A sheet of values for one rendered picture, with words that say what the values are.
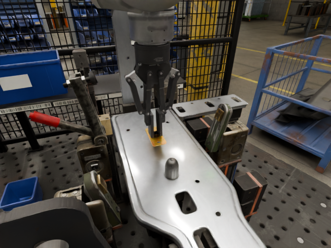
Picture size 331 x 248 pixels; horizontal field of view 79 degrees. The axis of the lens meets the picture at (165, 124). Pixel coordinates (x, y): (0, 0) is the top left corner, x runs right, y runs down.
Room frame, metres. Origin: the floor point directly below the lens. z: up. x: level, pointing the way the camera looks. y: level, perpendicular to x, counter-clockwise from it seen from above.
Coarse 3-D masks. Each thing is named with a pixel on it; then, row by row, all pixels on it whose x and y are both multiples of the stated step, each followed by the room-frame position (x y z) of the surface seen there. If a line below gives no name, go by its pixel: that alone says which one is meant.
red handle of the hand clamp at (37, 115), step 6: (30, 114) 0.35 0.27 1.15; (36, 114) 0.35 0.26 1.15; (42, 114) 0.36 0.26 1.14; (36, 120) 0.35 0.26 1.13; (42, 120) 0.35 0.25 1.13; (48, 120) 0.36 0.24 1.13; (54, 120) 0.36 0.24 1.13; (60, 120) 0.37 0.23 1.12; (54, 126) 0.36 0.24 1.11; (60, 126) 0.36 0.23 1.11; (66, 126) 0.37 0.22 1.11; (72, 126) 0.37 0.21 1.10; (78, 126) 0.38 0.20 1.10; (84, 126) 0.39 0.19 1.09; (78, 132) 0.37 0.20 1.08; (84, 132) 0.38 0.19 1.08; (90, 132) 0.38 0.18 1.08
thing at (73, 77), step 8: (72, 80) 0.37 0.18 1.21; (80, 80) 0.38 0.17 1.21; (88, 80) 0.39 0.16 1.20; (96, 80) 0.39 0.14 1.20; (72, 88) 0.37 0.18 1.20; (80, 88) 0.37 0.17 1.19; (80, 96) 0.37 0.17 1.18; (88, 96) 0.38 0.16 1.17; (80, 104) 0.37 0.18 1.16; (88, 104) 0.38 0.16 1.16; (88, 112) 0.38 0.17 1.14; (96, 112) 0.41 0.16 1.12; (88, 120) 0.37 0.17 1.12; (96, 120) 0.38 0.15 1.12; (96, 128) 0.38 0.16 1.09
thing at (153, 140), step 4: (156, 128) 0.48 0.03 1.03; (156, 132) 0.45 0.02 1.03; (148, 136) 0.44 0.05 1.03; (156, 136) 0.43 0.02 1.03; (160, 136) 0.44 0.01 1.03; (152, 140) 0.42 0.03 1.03; (156, 140) 0.42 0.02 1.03; (160, 140) 0.42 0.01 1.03; (164, 140) 0.42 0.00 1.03; (152, 144) 0.40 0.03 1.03; (156, 144) 0.40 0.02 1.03; (160, 144) 0.40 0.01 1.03; (164, 144) 0.41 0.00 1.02
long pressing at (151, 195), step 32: (128, 128) 0.51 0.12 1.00; (128, 160) 0.37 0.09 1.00; (160, 160) 0.37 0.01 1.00; (192, 160) 0.37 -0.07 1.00; (128, 192) 0.27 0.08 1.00; (160, 192) 0.28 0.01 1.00; (192, 192) 0.28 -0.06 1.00; (224, 192) 0.28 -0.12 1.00; (160, 224) 0.20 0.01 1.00; (192, 224) 0.21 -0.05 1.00; (224, 224) 0.21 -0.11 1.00
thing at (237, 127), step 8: (232, 128) 0.45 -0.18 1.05; (240, 128) 0.45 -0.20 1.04; (248, 128) 0.46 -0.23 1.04; (224, 136) 0.42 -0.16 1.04; (232, 136) 0.43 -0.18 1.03; (240, 136) 0.44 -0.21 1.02; (224, 144) 0.42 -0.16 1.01; (232, 144) 0.43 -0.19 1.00; (240, 144) 0.45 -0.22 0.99; (216, 152) 0.43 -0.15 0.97; (224, 152) 0.43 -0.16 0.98; (232, 152) 0.44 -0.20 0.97; (240, 152) 0.45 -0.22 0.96; (216, 160) 0.43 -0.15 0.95; (224, 160) 0.43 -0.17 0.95; (232, 160) 0.44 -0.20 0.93; (240, 160) 0.45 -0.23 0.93; (224, 168) 0.44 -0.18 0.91; (232, 168) 0.46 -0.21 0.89; (232, 176) 0.47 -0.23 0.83
